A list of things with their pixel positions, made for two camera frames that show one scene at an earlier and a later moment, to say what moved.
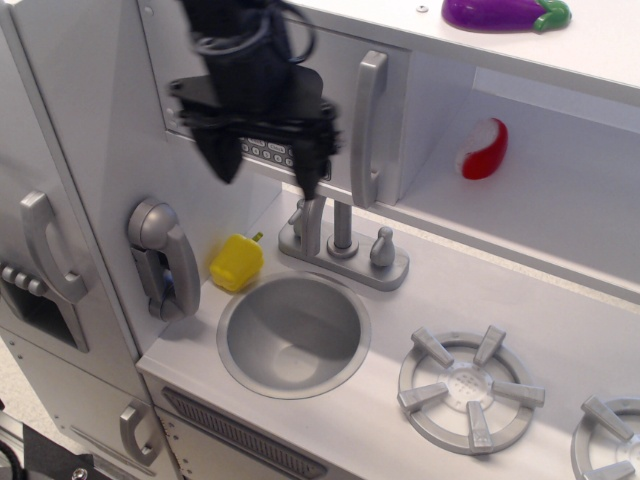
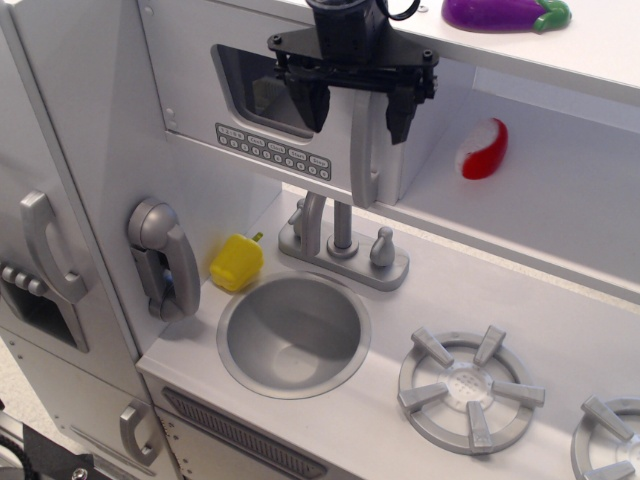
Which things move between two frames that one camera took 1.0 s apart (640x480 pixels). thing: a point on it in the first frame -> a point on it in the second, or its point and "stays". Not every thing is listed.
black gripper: x=262 y=96 -> x=353 y=44
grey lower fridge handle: x=149 y=453 stays
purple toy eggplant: x=505 y=15 stays
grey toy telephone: x=165 y=260 stays
